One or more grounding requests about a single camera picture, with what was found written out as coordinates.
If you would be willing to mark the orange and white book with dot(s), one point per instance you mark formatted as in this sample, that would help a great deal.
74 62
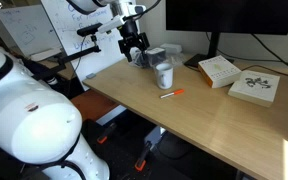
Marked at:
219 72

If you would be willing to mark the small whiteboard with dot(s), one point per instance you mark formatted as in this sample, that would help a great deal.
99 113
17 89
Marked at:
30 28

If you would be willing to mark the orange handled clamp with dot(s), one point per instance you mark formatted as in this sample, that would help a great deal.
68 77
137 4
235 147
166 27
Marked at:
108 131
141 161

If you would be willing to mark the orange and white marker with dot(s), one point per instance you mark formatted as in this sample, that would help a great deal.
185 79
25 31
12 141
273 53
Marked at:
172 93

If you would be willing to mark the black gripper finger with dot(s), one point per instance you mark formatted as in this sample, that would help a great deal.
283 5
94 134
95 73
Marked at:
143 53
128 55

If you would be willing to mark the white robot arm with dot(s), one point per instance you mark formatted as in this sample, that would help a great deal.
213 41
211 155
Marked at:
41 127

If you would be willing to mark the white book with drawing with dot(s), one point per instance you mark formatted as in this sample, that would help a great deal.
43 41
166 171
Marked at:
255 87

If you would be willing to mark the clear plastic bag with label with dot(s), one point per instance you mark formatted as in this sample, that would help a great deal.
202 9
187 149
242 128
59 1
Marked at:
156 56

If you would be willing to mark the black camera on stand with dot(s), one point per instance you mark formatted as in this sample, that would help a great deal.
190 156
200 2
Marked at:
90 30

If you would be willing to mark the large whiteboard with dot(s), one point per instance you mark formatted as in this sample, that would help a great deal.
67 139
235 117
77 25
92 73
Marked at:
66 21

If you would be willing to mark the white ceramic mug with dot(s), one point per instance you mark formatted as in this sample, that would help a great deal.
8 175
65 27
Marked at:
164 75

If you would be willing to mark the black computer monitor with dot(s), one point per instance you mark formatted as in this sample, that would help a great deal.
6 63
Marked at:
218 17

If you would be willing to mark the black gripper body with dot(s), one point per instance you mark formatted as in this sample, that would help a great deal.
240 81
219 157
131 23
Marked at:
132 38

